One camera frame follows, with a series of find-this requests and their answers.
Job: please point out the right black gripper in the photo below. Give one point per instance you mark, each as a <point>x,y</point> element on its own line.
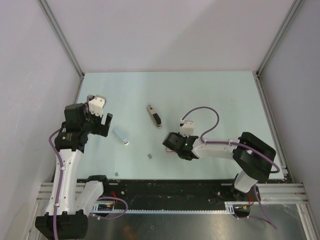
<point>180,135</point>

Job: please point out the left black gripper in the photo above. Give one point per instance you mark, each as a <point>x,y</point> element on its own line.
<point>101,129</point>

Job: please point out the beige black stapler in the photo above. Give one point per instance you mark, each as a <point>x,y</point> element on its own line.
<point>155,116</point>

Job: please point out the red white staple box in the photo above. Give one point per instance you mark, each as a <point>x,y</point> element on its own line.
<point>168,150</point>

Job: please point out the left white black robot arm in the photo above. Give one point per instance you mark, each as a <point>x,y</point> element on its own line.
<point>66,215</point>

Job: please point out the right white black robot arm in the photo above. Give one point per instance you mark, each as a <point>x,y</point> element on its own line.
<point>253,156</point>

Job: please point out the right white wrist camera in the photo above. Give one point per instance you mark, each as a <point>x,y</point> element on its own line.
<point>186,128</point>

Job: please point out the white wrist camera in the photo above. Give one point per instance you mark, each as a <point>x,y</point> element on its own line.
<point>96,105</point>
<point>186,128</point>

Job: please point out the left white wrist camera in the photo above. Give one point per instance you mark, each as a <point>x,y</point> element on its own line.
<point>96,105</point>

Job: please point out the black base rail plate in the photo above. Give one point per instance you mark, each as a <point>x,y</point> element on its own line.
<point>175,194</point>

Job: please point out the grey slotted cable duct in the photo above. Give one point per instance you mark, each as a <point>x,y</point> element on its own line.
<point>228,207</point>

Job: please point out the left aluminium frame post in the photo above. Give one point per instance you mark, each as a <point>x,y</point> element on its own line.
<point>48,13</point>

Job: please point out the aluminium frame post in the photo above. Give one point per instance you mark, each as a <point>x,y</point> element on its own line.
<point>48,13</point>
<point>284,27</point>

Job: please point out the right aluminium frame post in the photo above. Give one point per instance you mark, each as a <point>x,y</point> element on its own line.
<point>284,27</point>

